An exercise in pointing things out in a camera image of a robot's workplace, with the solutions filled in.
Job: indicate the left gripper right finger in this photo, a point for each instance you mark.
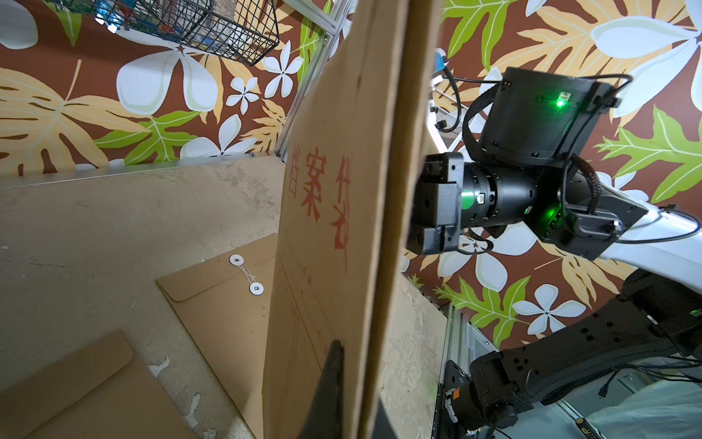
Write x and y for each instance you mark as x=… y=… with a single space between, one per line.
x=383 y=428

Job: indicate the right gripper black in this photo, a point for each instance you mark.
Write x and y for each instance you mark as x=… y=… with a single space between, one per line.
x=435 y=226

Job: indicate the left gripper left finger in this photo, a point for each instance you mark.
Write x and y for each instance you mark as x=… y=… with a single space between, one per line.
x=325 y=419

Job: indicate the brown kraft file bag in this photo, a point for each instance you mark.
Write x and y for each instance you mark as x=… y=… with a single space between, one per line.
x=354 y=154
x=224 y=304
x=102 y=391

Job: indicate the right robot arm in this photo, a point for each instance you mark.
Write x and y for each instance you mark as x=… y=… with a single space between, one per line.
x=522 y=164

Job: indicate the black wire basket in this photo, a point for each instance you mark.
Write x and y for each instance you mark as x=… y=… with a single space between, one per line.
x=244 y=31

